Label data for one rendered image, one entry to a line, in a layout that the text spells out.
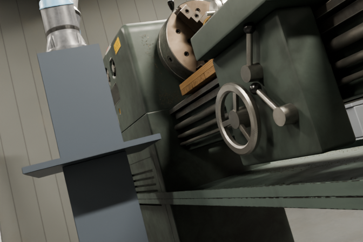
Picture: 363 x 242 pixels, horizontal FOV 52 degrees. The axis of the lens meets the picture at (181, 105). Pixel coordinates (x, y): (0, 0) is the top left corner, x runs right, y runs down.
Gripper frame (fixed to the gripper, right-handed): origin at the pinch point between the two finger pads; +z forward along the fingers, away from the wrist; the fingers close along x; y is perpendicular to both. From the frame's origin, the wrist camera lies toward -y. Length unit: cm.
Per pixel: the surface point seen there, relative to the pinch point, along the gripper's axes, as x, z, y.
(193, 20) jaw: 0.6, 17.7, -15.6
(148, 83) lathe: 22.7, 35.6, -4.6
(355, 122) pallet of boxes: -106, 39, 209
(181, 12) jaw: 4.7, 13.9, -16.1
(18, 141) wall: 222, 14, 207
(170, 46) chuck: 10.3, 25.9, -15.1
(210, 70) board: -5, 45, -39
